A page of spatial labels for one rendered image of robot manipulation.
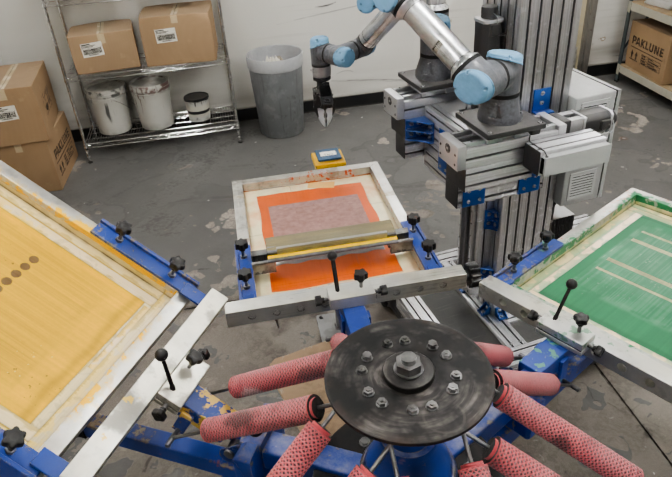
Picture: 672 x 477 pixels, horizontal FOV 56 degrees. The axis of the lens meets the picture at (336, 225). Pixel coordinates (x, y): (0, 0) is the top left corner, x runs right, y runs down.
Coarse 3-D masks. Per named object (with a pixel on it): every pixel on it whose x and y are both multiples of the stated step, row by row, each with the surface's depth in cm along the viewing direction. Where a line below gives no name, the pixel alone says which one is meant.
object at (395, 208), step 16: (272, 176) 246; (288, 176) 246; (304, 176) 245; (320, 176) 247; (336, 176) 248; (352, 176) 249; (384, 176) 241; (240, 192) 237; (384, 192) 230; (240, 208) 227; (400, 208) 220; (240, 224) 217; (400, 224) 211; (416, 256) 196
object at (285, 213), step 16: (288, 192) 242; (304, 192) 241; (272, 208) 232; (288, 208) 231; (304, 208) 231; (272, 224) 223; (288, 224) 222; (304, 224) 221; (320, 224) 221; (288, 272) 198; (304, 272) 197; (320, 272) 197; (272, 288) 191; (288, 288) 191
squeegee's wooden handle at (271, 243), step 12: (336, 228) 198; (348, 228) 198; (360, 228) 198; (372, 228) 198; (384, 228) 197; (276, 240) 195; (288, 240) 194; (300, 240) 194; (312, 240) 194; (276, 252) 191
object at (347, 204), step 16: (320, 192) 240; (336, 192) 240; (352, 192) 239; (320, 208) 230; (336, 208) 229; (352, 208) 229; (368, 208) 228; (336, 224) 220; (352, 224) 219; (352, 256) 203; (368, 256) 203; (384, 256) 202; (352, 272) 196; (368, 272) 195; (384, 272) 195
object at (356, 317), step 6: (360, 306) 168; (342, 312) 170; (348, 312) 166; (354, 312) 166; (360, 312) 166; (366, 312) 166; (348, 318) 164; (354, 318) 164; (360, 318) 164; (366, 318) 164; (348, 324) 162; (354, 324) 162; (360, 324) 162; (366, 324) 162; (348, 330) 162; (354, 330) 160
